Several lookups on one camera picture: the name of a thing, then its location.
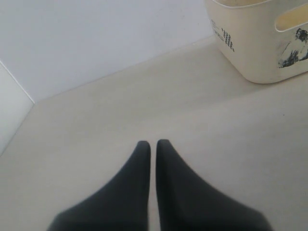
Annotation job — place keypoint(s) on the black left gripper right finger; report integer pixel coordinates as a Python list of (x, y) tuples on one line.
[(186, 202)]

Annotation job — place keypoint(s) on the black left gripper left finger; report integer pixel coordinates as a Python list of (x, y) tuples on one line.
[(120, 205)]

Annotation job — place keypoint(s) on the small cream plastic bin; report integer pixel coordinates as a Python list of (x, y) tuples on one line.
[(265, 40)]

